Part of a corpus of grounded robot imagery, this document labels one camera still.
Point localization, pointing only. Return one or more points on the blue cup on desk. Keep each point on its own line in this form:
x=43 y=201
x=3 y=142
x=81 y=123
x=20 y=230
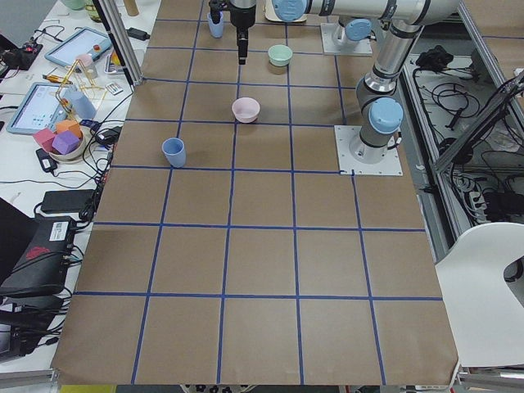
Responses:
x=83 y=107

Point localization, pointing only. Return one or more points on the lower blue tablet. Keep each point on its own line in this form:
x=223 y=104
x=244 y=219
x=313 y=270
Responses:
x=39 y=109

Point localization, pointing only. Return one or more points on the pink cup on desk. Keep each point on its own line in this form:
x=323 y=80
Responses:
x=85 y=60

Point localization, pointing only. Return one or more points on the aluminium frame post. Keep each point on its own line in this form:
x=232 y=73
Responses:
x=110 y=16

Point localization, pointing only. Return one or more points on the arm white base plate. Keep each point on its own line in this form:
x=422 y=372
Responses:
x=335 y=42
x=357 y=158

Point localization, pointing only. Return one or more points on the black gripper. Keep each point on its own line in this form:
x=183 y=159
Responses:
x=240 y=17

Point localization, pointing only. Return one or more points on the bowl of coloured blocks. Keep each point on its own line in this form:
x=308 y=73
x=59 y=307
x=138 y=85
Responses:
x=65 y=144

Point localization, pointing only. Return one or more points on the green bowl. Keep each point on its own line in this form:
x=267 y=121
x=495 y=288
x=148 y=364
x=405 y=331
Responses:
x=280 y=55

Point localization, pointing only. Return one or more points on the blue cup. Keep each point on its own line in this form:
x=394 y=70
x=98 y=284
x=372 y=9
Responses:
x=216 y=30
x=175 y=152
x=83 y=107

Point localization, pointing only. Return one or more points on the black laptop with red logo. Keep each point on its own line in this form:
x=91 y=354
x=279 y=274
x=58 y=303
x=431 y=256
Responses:
x=34 y=252

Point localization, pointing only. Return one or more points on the black power brick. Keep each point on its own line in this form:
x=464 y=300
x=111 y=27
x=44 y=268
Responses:
x=68 y=201

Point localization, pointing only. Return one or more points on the pink bowl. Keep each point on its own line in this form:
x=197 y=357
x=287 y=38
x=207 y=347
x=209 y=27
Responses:
x=246 y=110

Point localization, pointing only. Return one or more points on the blue tablet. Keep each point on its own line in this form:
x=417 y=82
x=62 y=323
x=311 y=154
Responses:
x=83 y=41
x=39 y=109

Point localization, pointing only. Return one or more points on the white chair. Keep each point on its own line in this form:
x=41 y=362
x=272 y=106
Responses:
x=485 y=316

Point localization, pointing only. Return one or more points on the upper blue tablet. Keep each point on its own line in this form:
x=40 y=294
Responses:
x=83 y=41

